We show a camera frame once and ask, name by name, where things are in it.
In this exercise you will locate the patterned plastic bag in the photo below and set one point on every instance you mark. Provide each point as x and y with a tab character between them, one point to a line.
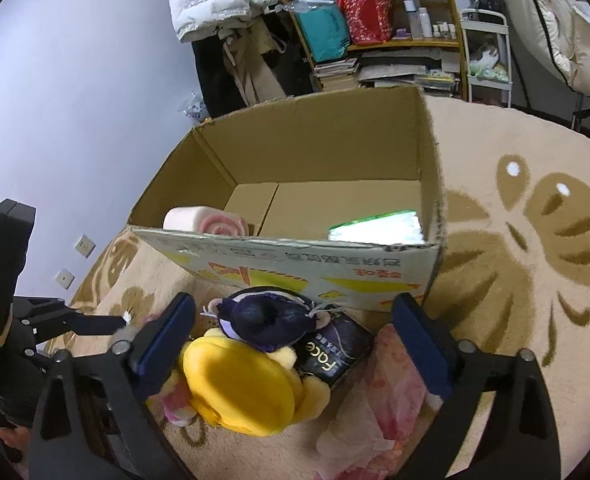
195	107

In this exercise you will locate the pink tissue pack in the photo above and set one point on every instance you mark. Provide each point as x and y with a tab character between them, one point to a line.
385	410

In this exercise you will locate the beige canvas bag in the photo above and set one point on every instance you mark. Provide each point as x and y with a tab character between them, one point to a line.
255	75

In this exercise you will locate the yellow plush toy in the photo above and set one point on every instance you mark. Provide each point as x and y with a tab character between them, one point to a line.
235	385

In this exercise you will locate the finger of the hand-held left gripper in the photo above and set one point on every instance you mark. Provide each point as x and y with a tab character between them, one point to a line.
100	324

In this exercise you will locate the white bottle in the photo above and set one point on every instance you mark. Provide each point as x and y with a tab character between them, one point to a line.
410	20
425	22

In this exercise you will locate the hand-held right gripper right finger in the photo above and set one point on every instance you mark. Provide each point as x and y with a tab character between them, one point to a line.
422	355

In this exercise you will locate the white wall socket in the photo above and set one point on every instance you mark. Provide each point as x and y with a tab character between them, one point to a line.
85	245
65	278

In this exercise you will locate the green tissue pack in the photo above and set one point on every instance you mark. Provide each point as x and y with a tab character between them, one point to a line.
375	230

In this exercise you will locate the stack of magazines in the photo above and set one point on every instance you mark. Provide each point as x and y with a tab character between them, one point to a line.
410	80

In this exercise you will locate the black tissue pack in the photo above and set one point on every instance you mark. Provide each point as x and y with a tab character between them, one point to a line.
335	352

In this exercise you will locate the stack of books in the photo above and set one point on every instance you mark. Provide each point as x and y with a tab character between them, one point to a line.
336	74

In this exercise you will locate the dark purple plush doll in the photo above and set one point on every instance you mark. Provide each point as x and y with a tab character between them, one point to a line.
265	317

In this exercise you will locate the white quilt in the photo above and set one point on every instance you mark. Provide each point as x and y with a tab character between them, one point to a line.
575	35

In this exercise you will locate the printed cardboard box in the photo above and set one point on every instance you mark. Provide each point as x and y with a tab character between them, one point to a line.
325	135

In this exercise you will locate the dark hanging coat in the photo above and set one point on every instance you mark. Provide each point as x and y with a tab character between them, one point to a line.
215	75

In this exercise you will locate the wooden shelf unit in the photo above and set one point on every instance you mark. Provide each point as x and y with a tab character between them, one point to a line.
410	46

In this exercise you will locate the red patterned bag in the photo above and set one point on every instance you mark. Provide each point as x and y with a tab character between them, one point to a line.
367	20

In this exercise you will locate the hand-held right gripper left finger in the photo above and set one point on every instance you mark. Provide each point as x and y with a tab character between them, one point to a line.
167	347

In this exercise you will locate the white metal cart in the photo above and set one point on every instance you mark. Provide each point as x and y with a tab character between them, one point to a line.
506	35

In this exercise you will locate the person's left hand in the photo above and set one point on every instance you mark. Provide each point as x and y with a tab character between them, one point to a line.
11	442

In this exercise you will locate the teal bag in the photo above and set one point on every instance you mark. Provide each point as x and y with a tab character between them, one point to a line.
325	30

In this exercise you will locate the pink swirl roll plush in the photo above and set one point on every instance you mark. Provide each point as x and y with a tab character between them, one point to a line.
200	220

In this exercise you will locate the pink plush toy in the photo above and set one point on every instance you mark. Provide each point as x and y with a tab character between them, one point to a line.
176	406

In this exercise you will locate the pale green plush toy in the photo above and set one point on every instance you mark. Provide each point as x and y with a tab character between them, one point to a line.
487	67

